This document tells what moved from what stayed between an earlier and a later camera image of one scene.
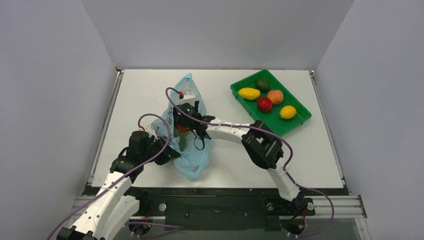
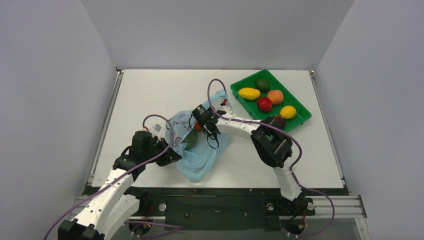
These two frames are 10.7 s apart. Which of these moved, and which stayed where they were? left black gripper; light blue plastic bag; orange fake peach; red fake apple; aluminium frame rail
Moved: light blue plastic bag
Stayed: left black gripper; orange fake peach; aluminium frame rail; red fake apple
